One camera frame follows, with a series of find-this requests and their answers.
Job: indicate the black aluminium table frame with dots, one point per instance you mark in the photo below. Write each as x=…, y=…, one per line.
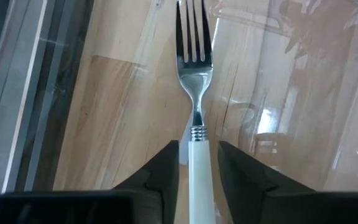
x=57, y=93

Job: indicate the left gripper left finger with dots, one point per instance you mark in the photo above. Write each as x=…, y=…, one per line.
x=104, y=208

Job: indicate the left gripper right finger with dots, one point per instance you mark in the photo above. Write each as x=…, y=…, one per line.
x=275, y=202

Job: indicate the clear plastic bin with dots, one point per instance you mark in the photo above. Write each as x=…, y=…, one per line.
x=291, y=93

